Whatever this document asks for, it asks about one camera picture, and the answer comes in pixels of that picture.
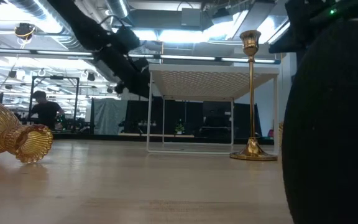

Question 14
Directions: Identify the grey ceiling box unit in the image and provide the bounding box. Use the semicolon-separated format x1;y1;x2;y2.
181;7;202;27

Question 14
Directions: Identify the black yellow ceiling cable reel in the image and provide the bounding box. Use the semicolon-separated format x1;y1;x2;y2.
14;22;37;41

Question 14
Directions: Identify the white perforated metal shelf rack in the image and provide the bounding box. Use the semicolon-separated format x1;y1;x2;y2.
146;63;280;156

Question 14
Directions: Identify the person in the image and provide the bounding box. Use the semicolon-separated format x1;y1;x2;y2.
29;90;65;131

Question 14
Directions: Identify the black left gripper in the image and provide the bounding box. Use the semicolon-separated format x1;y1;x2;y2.
94;46;152;99

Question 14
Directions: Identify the brass candlestick holder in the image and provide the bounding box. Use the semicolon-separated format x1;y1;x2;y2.
229;29;278;162
280;17;358;224

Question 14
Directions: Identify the black partition screen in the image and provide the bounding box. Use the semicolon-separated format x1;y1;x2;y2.
124;96;262;138

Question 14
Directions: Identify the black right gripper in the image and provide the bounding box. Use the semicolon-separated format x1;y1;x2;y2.
268;0;358;54

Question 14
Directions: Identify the black metal gantry frame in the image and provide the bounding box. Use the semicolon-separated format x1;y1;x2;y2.
28;75;80;131

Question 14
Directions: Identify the black aluminium table frame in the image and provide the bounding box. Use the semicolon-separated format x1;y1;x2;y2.
53;132;275;146

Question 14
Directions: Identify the long linear light fixture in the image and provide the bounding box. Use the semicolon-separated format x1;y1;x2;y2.
0;47;281;65

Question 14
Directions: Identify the round silver ventilation duct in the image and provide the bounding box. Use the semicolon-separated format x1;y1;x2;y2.
106;0;131;19

